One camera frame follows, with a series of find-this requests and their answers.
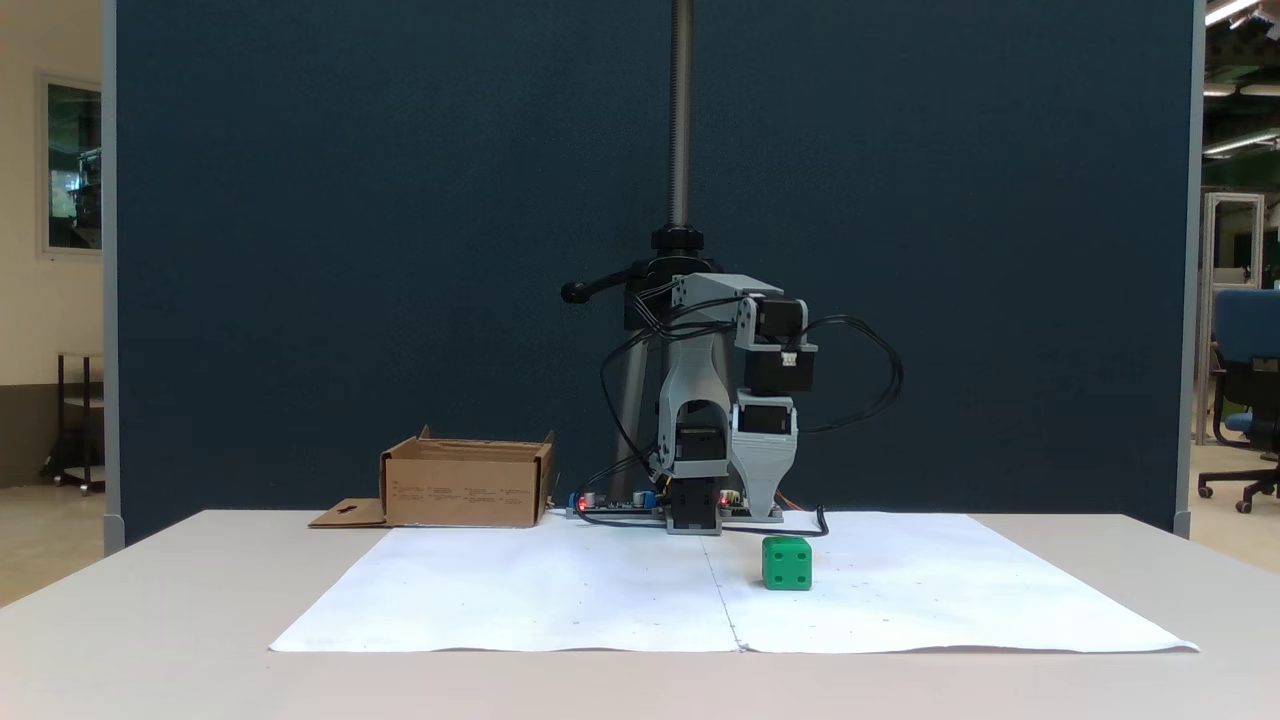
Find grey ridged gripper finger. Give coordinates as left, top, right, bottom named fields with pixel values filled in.
left=733, top=438, right=800, bottom=524

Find green dice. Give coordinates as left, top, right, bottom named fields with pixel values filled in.
left=761, top=536, right=814, bottom=592

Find blue circuit board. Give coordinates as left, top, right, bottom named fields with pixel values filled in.
left=566, top=488, right=663, bottom=518

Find white paper sheet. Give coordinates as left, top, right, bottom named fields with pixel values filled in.
left=705, top=512, right=1200, bottom=655
left=268, top=524, right=744, bottom=655

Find brown cardboard box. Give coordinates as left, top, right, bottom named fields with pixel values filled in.
left=308, top=425, right=557, bottom=529

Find blue office chair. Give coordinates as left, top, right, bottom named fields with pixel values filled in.
left=1197, top=288, right=1280, bottom=515

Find dark blue partition panel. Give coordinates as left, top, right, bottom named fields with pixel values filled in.
left=103, top=0, right=1204, bottom=556

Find thick black power cable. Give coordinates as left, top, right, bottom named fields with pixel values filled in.
left=730, top=505, right=830, bottom=539

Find thin black cable loop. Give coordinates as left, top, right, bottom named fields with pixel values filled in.
left=798, top=315, right=905, bottom=437
left=598, top=300, right=743, bottom=483

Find black camera tripod stand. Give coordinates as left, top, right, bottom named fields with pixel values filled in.
left=560, top=0, right=743, bottom=483

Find aluminium frame rack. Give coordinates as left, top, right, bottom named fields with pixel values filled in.
left=1202, top=191, right=1267, bottom=443

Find framed wall window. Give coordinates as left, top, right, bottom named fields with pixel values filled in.
left=37, top=70, right=105, bottom=257

